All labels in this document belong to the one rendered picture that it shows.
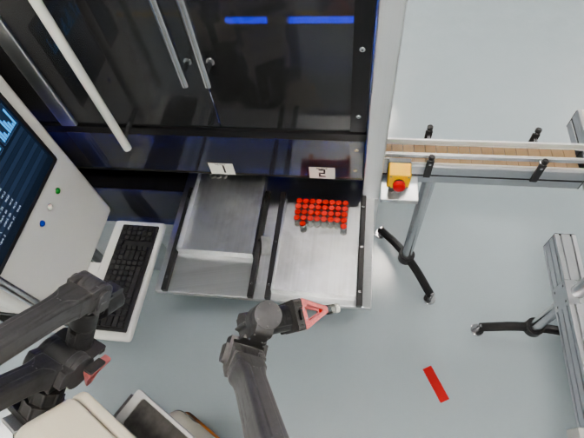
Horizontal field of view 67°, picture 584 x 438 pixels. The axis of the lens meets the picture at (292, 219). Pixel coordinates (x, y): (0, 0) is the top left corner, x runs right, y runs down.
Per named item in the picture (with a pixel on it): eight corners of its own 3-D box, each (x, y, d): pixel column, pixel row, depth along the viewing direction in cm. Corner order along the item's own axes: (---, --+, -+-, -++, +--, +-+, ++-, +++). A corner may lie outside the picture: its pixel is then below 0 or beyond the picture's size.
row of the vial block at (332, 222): (295, 221, 153) (294, 214, 149) (347, 224, 150) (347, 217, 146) (294, 226, 152) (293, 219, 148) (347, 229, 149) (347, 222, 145)
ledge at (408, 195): (381, 170, 163) (381, 167, 161) (416, 172, 161) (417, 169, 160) (380, 202, 156) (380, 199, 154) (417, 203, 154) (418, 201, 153)
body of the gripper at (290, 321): (307, 328, 92) (275, 335, 89) (288, 333, 101) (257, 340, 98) (300, 297, 94) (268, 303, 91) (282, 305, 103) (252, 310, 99)
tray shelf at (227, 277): (189, 175, 170) (189, 172, 168) (374, 183, 160) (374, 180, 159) (155, 292, 146) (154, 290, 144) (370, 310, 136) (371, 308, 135)
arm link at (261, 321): (216, 363, 89) (256, 374, 91) (233, 355, 79) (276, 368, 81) (232, 307, 95) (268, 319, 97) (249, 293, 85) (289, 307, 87)
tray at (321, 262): (286, 202, 157) (285, 197, 154) (360, 208, 153) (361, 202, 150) (271, 293, 140) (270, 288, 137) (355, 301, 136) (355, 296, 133)
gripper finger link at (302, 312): (335, 322, 97) (298, 331, 93) (321, 326, 104) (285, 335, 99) (328, 292, 99) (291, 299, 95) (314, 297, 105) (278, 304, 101)
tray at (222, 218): (201, 173, 167) (198, 167, 164) (268, 175, 164) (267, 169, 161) (179, 253, 150) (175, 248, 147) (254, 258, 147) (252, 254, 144)
